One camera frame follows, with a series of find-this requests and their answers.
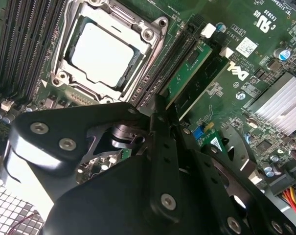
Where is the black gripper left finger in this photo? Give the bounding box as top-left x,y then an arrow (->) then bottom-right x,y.
0,94 -> 183,220

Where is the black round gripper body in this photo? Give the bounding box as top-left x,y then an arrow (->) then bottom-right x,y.
41,156 -> 213,235

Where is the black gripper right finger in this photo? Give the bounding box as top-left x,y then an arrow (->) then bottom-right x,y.
166,103 -> 296,235

